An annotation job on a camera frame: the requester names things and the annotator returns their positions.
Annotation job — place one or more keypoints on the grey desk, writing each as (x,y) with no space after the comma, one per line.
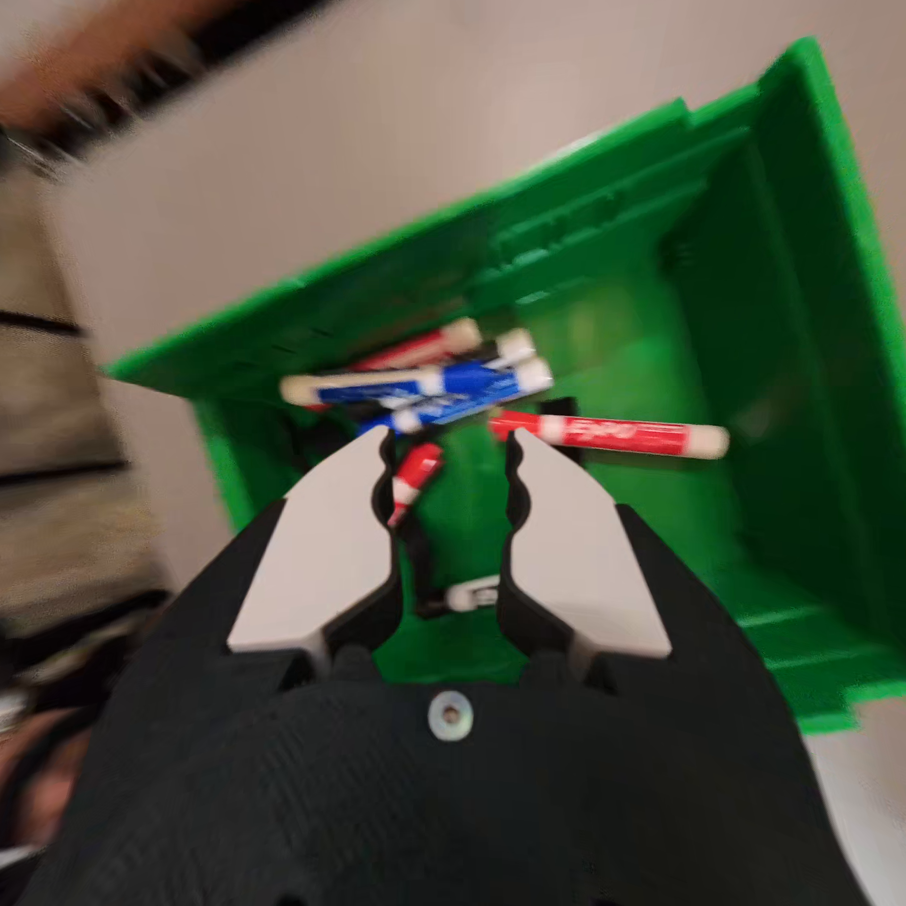
(354,141)

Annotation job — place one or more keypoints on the red dry erase marker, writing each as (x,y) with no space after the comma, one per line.
(623,435)
(425,347)
(414,471)

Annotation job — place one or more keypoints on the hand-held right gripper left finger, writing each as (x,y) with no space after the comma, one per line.
(318,566)

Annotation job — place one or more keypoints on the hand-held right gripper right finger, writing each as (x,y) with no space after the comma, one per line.
(587,566)

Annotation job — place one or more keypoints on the green plastic bin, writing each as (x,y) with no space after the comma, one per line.
(708,318)

